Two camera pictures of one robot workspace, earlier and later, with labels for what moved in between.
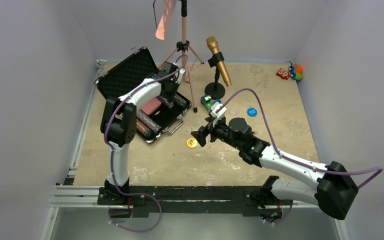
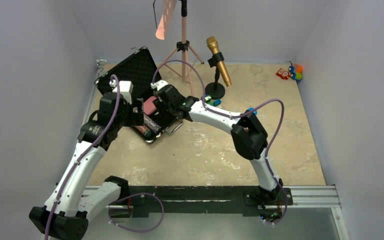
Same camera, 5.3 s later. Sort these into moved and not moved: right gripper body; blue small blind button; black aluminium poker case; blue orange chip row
Moved: right gripper body
Not moved: blue small blind button; blue orange chip row; black aluminium poker case
